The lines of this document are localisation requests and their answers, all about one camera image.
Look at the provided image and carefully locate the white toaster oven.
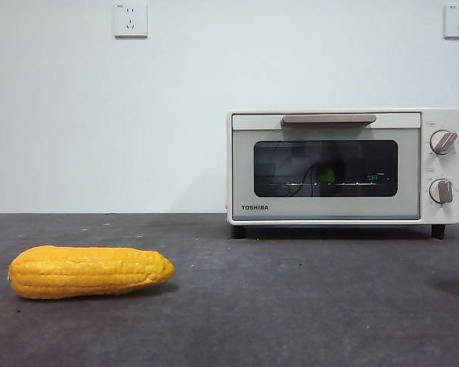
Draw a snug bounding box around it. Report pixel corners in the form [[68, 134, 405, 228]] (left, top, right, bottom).
[[226, 108, 459, 240]]

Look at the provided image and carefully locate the metal wire oven rack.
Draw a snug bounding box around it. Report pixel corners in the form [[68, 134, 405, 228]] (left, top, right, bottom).
[[258, 172, 394, 190]]

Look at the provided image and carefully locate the oven door with glass window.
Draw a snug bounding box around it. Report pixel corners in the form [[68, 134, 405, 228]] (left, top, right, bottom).
[[231, 112, 422, 222]]

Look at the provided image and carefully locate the yellow toy corn cob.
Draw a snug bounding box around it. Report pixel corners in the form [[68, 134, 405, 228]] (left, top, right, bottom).
[[8, 245, 176, 300]]

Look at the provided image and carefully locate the beige round oven knob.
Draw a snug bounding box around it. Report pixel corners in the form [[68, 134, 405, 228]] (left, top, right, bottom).
[[428, 129, 459, 156], [428, 177, 455, 205]]

